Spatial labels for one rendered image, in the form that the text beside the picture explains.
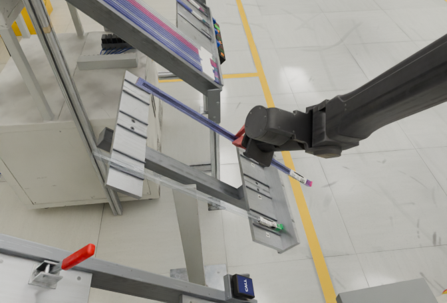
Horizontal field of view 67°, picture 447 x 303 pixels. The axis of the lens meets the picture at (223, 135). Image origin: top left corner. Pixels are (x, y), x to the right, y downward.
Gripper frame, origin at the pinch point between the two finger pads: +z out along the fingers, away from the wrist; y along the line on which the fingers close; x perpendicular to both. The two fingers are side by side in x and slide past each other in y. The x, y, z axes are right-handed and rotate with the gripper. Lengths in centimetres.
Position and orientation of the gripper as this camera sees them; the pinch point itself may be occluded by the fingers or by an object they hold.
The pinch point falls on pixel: (237, 140)
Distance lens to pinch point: 75.3
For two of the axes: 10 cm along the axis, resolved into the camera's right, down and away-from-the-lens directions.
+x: 7.4, 4.5, 4.9
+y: -3.3, 8.9, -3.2
